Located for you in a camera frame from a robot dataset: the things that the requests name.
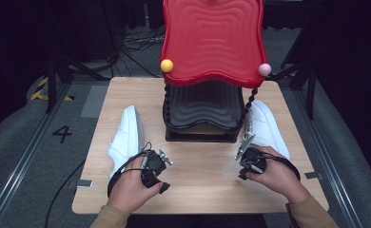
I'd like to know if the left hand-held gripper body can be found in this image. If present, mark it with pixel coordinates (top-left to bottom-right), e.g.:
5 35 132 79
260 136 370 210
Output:
140 147 174 189

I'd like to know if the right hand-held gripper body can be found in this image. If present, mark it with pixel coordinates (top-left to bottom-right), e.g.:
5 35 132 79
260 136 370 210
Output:
235 134 268 175

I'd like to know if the white sneaker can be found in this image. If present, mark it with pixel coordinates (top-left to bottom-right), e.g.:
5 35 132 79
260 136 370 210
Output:
107 104 146 181
243 99 291 161

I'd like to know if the red and black shoe rack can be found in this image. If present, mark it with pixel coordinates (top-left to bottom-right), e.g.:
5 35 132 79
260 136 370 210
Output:
159 0 273 143

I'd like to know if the person's right hand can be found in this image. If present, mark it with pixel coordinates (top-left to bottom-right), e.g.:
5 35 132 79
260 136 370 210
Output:
245 145 312 204

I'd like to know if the person's left hand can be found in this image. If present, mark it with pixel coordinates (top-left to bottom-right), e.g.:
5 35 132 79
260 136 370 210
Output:
107 156 165 214

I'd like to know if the grey tape piece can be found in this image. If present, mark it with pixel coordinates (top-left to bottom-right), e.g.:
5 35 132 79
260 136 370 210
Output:
303 171 323 181
68 179 94 190

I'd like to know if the black metal stand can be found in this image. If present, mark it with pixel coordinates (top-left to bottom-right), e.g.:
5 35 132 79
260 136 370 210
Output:
45 53 112 114
268 58 319 121

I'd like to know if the yellow black hazard tape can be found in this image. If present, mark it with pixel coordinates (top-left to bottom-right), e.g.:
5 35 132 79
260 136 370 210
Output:
29 77 75 103

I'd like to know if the metal floor rail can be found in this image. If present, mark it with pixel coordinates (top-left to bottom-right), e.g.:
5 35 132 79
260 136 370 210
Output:
0 83 71 228
291 89 363 228

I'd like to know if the black floor cable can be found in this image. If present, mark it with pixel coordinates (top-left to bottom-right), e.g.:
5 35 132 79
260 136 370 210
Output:
44 159 87 228

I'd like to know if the bundle of floor cables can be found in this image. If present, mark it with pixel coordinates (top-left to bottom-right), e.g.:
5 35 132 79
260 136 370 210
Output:
120 27 166 79

